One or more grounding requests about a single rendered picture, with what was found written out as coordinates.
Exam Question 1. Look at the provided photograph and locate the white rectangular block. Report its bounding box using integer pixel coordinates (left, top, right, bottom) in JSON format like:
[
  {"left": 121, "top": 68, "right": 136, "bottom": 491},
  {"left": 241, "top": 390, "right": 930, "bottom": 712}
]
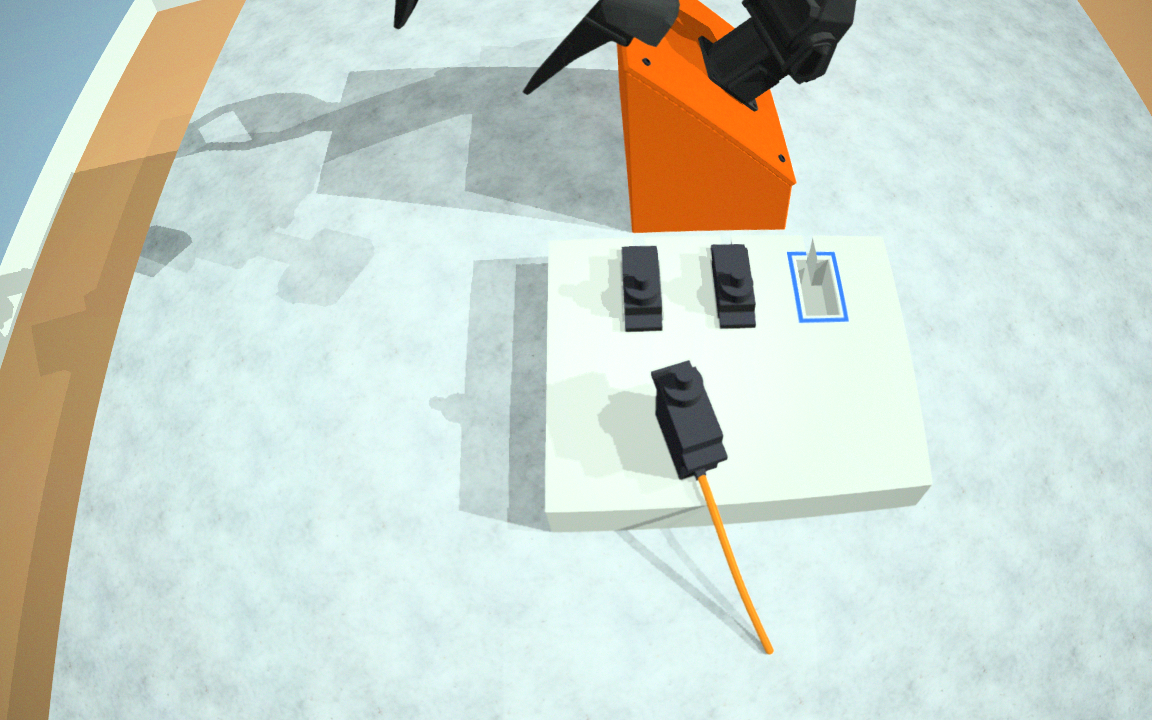
[{"left": 545, "top": 235, "right": 932, "bottom": 532}]

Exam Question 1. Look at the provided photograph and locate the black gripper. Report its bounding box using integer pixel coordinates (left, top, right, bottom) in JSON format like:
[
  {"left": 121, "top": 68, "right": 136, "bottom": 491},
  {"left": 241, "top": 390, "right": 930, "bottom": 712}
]
[{"left": 393, "top": 0, "right": 680, "bottom": 94}]

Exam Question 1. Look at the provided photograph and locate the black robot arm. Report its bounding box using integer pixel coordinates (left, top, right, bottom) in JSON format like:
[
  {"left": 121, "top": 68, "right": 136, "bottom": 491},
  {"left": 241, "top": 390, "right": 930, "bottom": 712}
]
[{"left": 698, "top": 0, "right": 857, "bottom": 112}]

